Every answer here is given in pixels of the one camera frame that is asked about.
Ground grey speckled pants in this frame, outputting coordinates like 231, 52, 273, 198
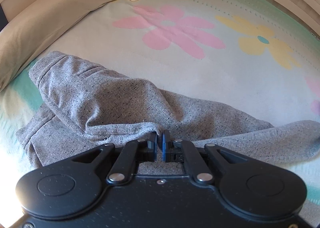
16, 52, 319, 168

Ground floral pastel bed blanket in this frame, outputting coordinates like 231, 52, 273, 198
0, 0, 320, 193

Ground beige pillow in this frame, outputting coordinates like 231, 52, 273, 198
1, 0, 114, 89

